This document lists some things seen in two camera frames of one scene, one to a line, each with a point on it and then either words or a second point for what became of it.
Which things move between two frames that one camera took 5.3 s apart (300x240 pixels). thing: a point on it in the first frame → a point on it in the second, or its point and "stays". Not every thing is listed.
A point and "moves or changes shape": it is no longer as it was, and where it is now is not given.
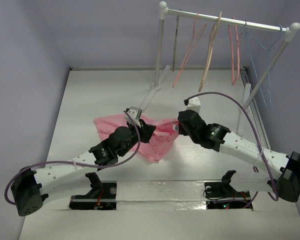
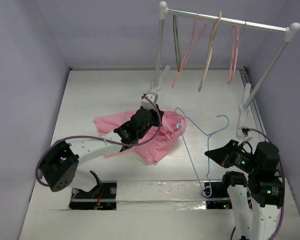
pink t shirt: x=165 y=132 moves or changes shape
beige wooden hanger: x=211 y=48 stays
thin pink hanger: x=195 y=40 stays
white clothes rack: x=288 y=31 stays
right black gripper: x=181 y=122 → x=231 y=155
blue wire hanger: x=268 y=79 → x=209 y=135
